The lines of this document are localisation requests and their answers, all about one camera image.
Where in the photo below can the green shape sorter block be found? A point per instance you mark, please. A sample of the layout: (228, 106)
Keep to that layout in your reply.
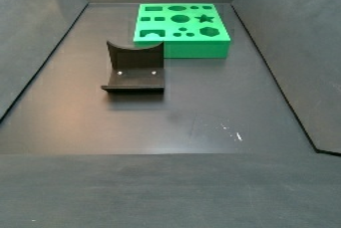
(189, 27)

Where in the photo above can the black curved holder stand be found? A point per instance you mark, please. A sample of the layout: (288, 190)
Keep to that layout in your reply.
(137, 62)

